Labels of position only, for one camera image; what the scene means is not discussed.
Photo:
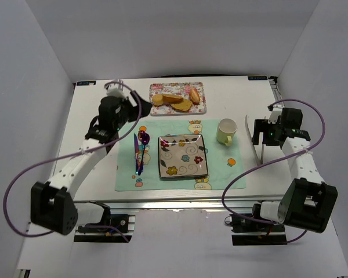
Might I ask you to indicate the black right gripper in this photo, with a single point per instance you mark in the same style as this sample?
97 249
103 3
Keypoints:
261 131

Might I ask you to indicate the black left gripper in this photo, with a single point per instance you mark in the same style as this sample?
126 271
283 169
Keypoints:
134 107

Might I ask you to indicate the small oval bread roll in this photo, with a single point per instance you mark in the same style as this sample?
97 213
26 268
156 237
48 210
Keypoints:
194 96

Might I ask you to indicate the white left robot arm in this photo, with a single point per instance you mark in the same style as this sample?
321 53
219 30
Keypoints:
52 202

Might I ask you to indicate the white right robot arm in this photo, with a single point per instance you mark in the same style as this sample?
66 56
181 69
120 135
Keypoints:
309 200

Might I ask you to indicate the round bread slice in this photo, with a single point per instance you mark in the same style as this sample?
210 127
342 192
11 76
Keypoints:
157 99

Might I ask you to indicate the long toasted bread slice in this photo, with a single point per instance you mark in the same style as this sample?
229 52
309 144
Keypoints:
171 98

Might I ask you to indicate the flat toasted bread slice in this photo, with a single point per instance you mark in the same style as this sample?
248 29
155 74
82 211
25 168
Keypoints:
182 106

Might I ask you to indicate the pale yellow mug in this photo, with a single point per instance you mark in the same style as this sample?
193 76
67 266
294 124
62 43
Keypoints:
226 131

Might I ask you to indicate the iridescent purple spoon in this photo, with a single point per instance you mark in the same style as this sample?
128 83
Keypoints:
145 139

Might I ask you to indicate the floral serving tray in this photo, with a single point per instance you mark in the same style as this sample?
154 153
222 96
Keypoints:
180 89

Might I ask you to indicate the iridescent purple knife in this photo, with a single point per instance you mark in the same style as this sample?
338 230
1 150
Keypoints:
136 147

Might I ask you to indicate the mint green cartoon placemat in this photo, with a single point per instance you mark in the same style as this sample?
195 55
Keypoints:
224 163

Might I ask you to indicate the square floral plate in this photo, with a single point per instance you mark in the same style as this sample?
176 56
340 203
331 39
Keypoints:
182 156

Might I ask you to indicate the aluminium table frame rail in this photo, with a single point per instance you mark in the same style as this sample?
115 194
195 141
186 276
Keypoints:
186 203

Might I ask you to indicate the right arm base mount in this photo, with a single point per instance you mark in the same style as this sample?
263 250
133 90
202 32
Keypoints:
250 230

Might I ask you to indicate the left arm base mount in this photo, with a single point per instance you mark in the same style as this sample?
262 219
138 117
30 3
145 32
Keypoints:
99 223

